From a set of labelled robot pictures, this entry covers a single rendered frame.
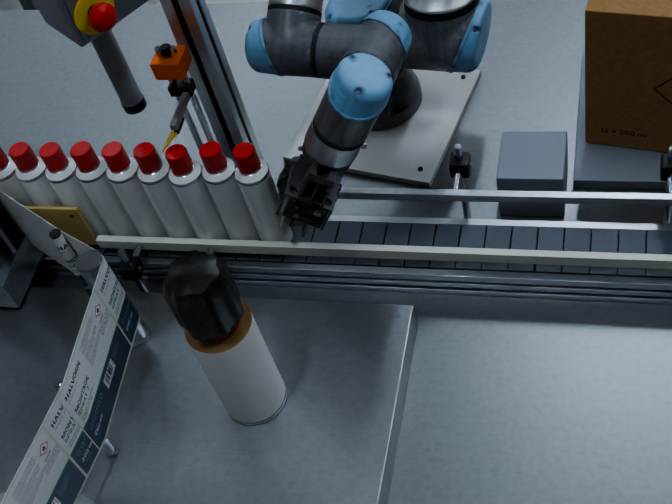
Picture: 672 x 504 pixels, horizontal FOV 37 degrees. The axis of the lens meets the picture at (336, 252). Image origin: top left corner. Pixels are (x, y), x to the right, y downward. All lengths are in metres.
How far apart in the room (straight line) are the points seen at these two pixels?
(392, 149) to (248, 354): 0.57
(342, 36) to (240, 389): 0.48
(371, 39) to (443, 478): 0.58
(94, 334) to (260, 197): 0.31
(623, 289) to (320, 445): 0.48
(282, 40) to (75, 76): 0.81
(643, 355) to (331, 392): 0.43
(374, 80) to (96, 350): 0.52
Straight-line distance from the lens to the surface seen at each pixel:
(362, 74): 1.24
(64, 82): 2.11
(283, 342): 1.46
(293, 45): 1.36
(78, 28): 1.34
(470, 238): 1.51
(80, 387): 1.35
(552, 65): 1.83
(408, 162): 1.68
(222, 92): 1.54
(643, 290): 1.48
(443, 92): 1.79
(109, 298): 1.42
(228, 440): 1.40
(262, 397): 1.35
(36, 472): 1.30
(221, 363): 1.26
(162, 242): 1.59
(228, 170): 1.47
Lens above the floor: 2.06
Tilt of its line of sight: 50 degrees down
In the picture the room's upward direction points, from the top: 18 degrees counter-clockwise
